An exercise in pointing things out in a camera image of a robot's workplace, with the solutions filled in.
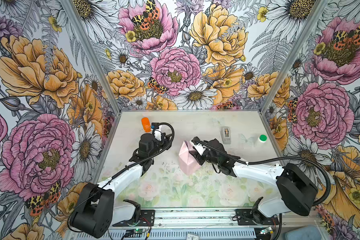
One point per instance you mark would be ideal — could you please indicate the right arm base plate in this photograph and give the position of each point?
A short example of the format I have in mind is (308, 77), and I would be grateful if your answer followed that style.
(246, 217)

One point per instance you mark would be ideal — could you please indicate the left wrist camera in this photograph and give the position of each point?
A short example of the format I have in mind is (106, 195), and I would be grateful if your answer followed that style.
(157, 132)

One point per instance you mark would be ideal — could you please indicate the aluminium front rail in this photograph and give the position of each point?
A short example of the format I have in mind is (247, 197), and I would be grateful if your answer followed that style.
(200, 218)

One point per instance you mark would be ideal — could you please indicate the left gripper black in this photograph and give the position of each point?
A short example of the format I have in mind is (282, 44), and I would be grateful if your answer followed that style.
(166, 141)

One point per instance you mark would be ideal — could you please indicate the purple wrapping paper sheet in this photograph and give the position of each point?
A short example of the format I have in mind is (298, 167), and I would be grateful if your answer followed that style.
(188, 159)

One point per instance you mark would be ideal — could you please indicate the white bottle green cap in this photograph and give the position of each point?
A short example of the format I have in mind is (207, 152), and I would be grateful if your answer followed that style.
(262, 138)

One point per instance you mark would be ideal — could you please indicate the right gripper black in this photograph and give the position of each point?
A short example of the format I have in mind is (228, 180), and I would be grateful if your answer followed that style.
(197, 153)

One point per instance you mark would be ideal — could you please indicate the orange tube bottle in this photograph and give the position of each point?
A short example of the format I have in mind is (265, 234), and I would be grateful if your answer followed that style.
(146, 124)

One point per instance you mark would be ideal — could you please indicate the grey tape dispenser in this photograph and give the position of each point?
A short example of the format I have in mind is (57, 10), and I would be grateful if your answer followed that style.
(226, 135)

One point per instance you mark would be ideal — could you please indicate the blue-grey cloth pad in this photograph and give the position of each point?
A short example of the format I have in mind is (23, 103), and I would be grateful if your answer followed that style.
(304, 233)

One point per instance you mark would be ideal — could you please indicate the white slotted cable duct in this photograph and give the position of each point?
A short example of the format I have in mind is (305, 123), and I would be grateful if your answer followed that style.
(181, 234)

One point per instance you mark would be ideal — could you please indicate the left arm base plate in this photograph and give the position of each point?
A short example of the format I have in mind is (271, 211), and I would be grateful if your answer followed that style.
(144, 218)

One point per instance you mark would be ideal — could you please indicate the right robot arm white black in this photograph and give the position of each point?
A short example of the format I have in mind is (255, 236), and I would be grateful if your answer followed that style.
(293, 190)

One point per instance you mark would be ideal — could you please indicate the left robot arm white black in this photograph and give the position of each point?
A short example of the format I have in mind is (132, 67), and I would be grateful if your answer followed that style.
(96, 209)

